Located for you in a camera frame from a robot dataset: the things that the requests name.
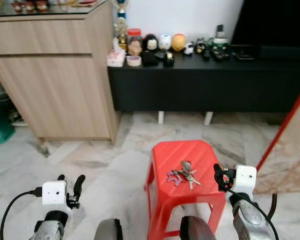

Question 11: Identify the small white black figurine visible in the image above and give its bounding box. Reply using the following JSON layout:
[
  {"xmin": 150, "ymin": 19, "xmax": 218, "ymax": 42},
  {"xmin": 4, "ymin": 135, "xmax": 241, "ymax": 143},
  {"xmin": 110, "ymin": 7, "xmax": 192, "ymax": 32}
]
[{"xmin": 184, "ymin": 42, "xmax": 195, "ymax": 56}]

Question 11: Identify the red toy figurine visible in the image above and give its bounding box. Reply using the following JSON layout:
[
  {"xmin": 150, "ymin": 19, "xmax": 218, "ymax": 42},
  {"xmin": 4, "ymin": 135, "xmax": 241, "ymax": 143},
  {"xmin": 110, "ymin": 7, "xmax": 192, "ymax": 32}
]
[
  {"xmin": 36, "ymin": 0, "xmax": 50, "ymax": 13},
  {"xmin": 12, "ymin": 0, "xmax": 24, "ymax": 13},
  {"xmin": 23, "ymin": 0, "xmax": 36, "ymax": 13}
]

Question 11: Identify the jar with red lid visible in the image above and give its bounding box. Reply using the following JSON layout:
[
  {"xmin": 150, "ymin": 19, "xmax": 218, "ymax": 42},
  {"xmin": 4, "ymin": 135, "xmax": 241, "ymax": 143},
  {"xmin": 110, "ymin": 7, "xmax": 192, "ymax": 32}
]
[{"xmin": 126, "ymin": 28, "xmax": 144, "ymax": 57}]

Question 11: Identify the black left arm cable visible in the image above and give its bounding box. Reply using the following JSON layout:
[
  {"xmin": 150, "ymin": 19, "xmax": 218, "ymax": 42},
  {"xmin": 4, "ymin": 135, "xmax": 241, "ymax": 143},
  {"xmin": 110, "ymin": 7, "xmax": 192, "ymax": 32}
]
[{"xmin": 0, "ymin": 188, "xmax": 43, "ymax": 240}]

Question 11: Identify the white round figurine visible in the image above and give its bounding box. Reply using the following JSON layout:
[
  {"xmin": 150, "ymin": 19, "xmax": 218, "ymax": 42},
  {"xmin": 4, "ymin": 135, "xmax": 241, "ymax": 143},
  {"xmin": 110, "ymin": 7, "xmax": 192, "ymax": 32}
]
[{"xmin": 158, "ymin": 33, "xmax": 172, "ymax": 51}]

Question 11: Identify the black-haired doll figurine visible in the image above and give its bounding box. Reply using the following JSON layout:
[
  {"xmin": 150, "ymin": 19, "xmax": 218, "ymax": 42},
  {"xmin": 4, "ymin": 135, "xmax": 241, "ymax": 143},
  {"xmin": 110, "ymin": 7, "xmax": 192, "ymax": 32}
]
[{"xmin": 143, "ymin": 34, "xmax": 160, "ymax": 53}]

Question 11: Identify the black flat box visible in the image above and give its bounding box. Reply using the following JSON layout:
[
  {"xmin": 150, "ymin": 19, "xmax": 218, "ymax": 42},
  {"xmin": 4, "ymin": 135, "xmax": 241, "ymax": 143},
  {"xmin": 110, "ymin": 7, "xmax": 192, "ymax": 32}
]
[{"xmin": 231, "ymin": 45, "xmax": 261, "ymax": 61}]

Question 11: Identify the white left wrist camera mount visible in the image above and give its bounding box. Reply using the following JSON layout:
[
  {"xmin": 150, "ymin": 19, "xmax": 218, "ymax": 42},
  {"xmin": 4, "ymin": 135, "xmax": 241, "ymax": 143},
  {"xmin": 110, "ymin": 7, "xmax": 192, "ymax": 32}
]
[{"xmin": 41, "ymin": 180, "xmax": 69, "ymax": 209}]

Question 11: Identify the green white bottle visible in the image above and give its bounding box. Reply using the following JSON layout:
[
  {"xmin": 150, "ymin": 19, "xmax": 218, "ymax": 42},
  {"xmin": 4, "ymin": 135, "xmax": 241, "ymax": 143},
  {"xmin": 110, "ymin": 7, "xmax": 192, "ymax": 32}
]
[{"xmin": 213, "ymin": 24, "xmax": 230, "ymax": 51}]

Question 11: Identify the green bag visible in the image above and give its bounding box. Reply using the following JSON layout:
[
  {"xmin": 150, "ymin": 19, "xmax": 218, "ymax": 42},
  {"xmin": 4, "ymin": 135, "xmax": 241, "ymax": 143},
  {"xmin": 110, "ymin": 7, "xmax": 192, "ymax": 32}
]
[{"xmin": 0, "ymin": 101, "xmax": 16, "ymax": 146}]

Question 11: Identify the black low console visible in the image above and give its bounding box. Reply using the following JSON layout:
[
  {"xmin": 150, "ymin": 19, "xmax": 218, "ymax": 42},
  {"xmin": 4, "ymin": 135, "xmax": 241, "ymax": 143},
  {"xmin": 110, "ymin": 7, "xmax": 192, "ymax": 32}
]
[{"xmin": 107, "ymin": 46, "xmax": 300, "ymax": 126}]

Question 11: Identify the red plastic stool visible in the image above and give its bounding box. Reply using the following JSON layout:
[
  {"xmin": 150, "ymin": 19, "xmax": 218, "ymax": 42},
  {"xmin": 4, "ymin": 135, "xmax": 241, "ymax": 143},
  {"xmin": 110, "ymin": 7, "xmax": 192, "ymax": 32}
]
[{"xmin": 144, "ymin": 140, "xmax": 227, "ymax": 240}]

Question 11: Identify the light wooden cabinet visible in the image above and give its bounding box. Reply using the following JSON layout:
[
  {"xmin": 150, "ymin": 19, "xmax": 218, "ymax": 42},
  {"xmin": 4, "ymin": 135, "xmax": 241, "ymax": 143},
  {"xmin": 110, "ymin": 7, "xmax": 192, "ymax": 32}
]
[{"xmin": 0, "ymin": 0, "xmax": 122, "ymax": 146}]

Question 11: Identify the yellow round figurine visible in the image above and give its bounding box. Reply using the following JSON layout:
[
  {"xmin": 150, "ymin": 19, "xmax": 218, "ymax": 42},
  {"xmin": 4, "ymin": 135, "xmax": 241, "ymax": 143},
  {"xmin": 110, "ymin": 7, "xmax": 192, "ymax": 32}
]
[{"xmin": 171, "ymin": 33, "xmax": 187, "ymax": 52}]

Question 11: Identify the black pouch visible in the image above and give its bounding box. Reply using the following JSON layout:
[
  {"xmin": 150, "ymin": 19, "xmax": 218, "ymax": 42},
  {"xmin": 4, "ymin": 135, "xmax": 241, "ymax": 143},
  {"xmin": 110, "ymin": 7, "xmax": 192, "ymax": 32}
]
[{"xmin": 141, "ymin": 50, "xmax": 160, "ymax": 67}]

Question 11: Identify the gold trophy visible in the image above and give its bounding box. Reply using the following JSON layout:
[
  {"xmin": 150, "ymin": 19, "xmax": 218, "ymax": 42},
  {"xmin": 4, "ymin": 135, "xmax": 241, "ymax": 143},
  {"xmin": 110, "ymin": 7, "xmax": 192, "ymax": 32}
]
[{"xmin": 114, "ymin": 0, "xmax": 130, "ymax": 51}]

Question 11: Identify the black television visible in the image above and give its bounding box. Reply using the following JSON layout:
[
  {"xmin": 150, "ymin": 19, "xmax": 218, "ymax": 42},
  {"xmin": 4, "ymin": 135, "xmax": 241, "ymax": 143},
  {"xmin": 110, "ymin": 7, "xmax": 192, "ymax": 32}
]
[{"xmin": 230, "ymin": 0, "xmax": 300, "ymax": 49}]

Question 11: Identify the black table leg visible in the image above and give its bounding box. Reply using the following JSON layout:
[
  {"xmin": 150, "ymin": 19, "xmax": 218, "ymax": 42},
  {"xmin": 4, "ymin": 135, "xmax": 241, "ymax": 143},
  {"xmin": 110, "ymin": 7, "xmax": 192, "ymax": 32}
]
[{"xmin": 267, "ymin": 192, "xmax": 279, "ymax": 221}]

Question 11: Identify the grey right robot leg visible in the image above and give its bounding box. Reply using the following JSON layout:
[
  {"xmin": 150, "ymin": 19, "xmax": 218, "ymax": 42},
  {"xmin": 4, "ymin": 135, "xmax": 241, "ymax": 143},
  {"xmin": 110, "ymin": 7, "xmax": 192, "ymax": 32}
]
[{"xmin": 178, "ymin": 216, "xmax": 217, "ymax": 240}]

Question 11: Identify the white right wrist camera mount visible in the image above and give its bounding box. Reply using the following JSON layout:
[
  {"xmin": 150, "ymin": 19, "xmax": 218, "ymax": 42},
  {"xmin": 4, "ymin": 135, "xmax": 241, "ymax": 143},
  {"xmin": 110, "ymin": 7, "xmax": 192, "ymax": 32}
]
[{"xmin": 233, "ymin": 165, "xmax": 258, "ymax": 196}]

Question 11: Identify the metal key bunch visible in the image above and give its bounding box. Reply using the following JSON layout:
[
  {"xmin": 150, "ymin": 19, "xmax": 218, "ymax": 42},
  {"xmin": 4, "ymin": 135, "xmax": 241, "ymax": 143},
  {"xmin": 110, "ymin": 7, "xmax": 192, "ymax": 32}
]
[{"xmin": 166, "ymin": 160, "xmax": 203, "ymax": 190}]

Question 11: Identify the small black gadget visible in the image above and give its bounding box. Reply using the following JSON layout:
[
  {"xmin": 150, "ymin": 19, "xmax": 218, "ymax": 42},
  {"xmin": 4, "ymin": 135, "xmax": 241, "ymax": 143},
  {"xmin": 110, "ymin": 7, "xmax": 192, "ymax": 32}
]
[{"xmin": 162, "ymin": 51, "xmax": 176, "ymax": 68}]

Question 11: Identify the marble table with red edge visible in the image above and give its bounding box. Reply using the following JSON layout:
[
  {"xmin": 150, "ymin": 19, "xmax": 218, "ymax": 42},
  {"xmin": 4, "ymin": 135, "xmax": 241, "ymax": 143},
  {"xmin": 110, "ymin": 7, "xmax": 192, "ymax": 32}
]
[{"xmin": 253, "ymin": 81, "xmax": 300, "ymax": 196}]

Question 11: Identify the pink tissue box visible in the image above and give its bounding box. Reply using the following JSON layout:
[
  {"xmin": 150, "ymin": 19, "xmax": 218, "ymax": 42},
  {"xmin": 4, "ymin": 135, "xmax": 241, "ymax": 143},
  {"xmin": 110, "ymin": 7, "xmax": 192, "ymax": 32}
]
[{"xmin": 106, "ymin": 39, "xmax": 127, "ymax": 68}]

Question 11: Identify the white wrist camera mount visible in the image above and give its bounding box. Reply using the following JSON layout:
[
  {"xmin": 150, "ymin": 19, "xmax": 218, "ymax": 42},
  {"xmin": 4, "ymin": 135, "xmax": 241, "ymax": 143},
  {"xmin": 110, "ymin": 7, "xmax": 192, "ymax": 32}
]
[
  {"xmin": 233, "ymin": 165, "xmax": 258, "ymax": 196},
  {"xmin": 41, "ymin": 180, "xmax": 69, "ymax": 209}
]

